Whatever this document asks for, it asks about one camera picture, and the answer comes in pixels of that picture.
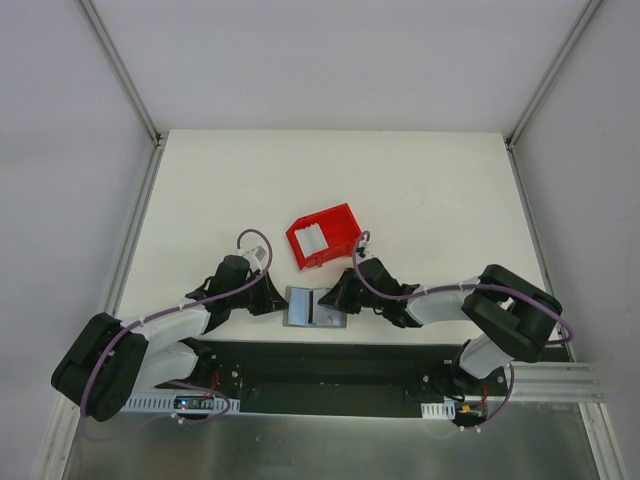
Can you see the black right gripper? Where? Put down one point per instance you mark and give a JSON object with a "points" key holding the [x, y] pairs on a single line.
{"points": [[348, 292]]}

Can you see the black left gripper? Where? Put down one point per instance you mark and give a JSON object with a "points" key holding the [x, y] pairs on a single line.
{"points": [[259, 298]]}

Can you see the white credit card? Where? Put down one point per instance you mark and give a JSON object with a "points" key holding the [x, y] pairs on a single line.
{"points": [[327, 316], [300, 311]]}

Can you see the grey leather card holder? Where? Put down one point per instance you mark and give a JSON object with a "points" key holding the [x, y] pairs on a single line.
{"points": [[318, 293]]}

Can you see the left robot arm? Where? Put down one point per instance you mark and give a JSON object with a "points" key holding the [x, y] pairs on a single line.
{"points": [[111, 359]]}

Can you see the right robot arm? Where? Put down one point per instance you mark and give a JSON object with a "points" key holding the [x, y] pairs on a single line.
{"points": [[516, 318]]}

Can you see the red plastic card tray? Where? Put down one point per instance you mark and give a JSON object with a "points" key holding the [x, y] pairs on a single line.
{"points": [[323, 236]]}

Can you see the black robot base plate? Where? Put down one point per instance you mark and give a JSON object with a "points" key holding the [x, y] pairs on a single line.
{"points": [[337, 379]]}

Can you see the left white cable duct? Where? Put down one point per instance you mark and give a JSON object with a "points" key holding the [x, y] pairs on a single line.
{"points": [[176, 403]]}

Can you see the white cable duct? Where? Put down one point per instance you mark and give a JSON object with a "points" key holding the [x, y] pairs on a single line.
{"points": [[176, 403], [445, 410]]}

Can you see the right white cable duct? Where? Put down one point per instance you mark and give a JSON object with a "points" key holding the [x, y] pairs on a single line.
{"points": [[445, 410]]}

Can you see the left table side rail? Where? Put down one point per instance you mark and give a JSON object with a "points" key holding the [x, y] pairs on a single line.
{"points": [[114, 289]]}

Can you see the table side rail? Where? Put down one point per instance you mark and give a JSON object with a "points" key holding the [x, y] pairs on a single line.
{"points": [[114, 289], [565, 336]]}

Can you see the right table side rail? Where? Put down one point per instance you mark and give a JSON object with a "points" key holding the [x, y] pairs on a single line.
{"points": [[565, 336]]}

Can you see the horizontal aluminium extrusion rail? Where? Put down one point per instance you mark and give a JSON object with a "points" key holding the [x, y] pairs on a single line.
{"points": [[556, 382]]}

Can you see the left aluminium frame post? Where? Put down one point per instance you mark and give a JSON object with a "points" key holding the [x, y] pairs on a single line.
{"points": [[107, 46]]}

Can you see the aluminium frame post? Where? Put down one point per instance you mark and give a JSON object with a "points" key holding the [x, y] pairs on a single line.
{"points": [[577, 30], [107, 46]]}

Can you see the right aluminium frame post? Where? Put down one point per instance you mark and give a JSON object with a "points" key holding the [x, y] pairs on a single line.
{"points": [[577, 30]]}

